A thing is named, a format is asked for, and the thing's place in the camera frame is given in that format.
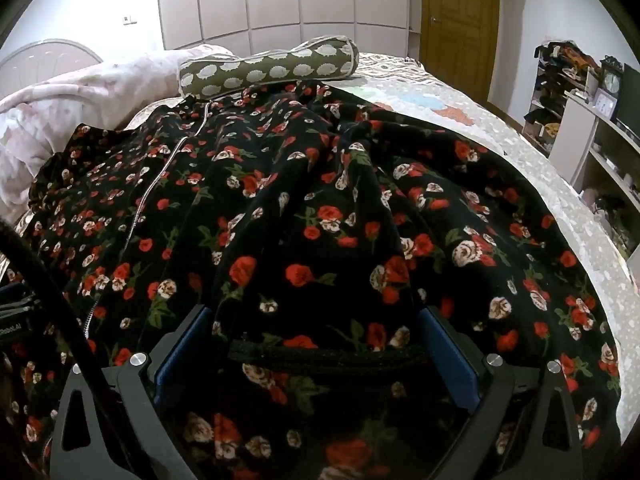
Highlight dark ornate table clock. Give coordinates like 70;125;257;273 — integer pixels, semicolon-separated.
599;54;624;97

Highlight pale pink wardrobe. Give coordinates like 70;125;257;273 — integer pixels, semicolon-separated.
156;0;425;58

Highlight black floral zip garment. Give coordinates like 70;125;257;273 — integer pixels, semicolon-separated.
10;80;623;480

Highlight black flat screen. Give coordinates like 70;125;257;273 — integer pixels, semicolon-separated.
615;62;640;135

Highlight brown wooden door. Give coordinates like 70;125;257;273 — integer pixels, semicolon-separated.
419;0;502;104

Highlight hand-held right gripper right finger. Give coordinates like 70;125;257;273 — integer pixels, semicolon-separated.
419;305;586;480

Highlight pink arched bed headboard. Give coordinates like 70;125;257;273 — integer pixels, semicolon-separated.
0;39;104;86

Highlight olive hedgehog print bolster pillow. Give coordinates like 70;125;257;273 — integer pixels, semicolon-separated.
177;35;361;100

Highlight small white desk clock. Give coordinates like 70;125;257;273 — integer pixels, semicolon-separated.
594;88;619;117

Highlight pink fluffy blanket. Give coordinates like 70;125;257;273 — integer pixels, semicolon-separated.
0;44;237;226

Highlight white shelf unit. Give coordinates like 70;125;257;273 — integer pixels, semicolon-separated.
559;89;640;263

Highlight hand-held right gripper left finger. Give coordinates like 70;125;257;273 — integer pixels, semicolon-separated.
50;304;213;480

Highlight white patterned bed quilt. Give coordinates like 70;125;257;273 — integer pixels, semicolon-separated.
345;51;640;443

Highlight black cable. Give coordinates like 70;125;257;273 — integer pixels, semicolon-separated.
0;217;146;480

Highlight cluttered shoe rack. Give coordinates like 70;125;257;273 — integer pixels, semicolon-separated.
522;40;602;157

